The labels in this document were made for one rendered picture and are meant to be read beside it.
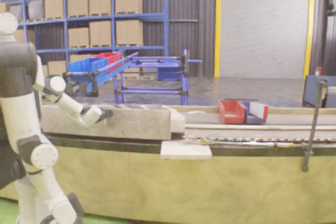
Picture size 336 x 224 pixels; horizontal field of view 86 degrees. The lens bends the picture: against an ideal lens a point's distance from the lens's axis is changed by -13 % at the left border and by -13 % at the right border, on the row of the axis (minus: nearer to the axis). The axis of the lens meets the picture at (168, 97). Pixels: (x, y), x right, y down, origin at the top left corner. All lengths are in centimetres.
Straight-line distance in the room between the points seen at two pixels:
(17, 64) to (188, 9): 1144
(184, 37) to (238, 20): 310
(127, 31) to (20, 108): 1012
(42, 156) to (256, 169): 129
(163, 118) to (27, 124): 90
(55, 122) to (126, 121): 56
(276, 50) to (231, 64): 267
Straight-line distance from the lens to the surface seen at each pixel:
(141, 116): 136
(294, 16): 1313
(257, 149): 147
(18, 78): 61
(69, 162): 172
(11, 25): 82
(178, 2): 1195
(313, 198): 189
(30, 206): 103
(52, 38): 1441
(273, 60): 1254
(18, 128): 64
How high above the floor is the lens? 138
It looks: 13 degrees down
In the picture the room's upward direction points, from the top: straight up
